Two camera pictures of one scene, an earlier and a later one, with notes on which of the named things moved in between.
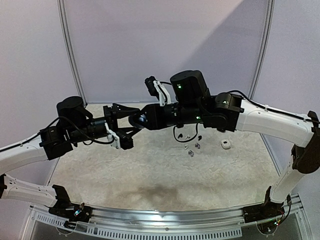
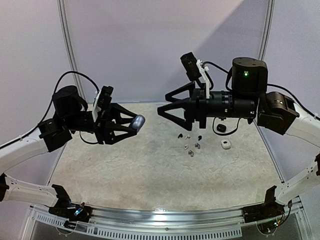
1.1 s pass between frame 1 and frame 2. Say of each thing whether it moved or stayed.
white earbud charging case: stayed
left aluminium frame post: stayed
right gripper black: moved
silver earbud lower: stayed
